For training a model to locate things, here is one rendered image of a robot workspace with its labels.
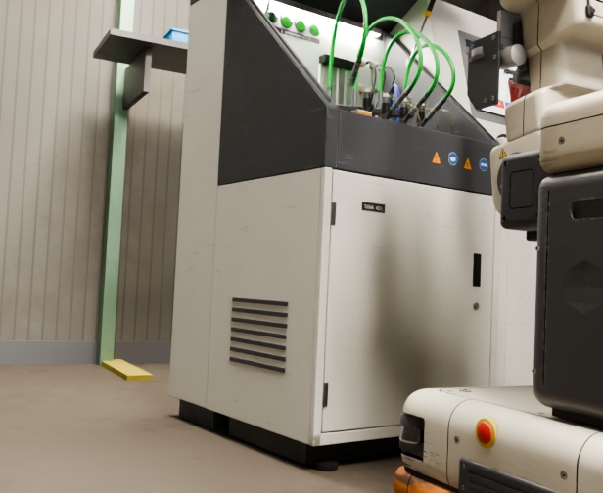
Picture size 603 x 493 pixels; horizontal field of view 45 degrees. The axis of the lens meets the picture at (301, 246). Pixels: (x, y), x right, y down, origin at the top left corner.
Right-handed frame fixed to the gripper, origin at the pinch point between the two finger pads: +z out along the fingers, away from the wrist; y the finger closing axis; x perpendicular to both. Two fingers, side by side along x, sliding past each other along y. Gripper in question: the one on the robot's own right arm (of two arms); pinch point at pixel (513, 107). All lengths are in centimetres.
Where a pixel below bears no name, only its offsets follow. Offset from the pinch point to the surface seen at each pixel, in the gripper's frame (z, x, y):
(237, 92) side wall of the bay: 21, -59, 58
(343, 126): 15.1, -9.2, 45.1
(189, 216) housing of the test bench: 67, -67, 62
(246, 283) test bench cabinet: 69, -22, 56
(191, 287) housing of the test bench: 87, -52, 61
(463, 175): 24.6, -12.2, -1.4
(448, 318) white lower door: 63, 8, 3
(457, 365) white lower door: 75, 14, -2
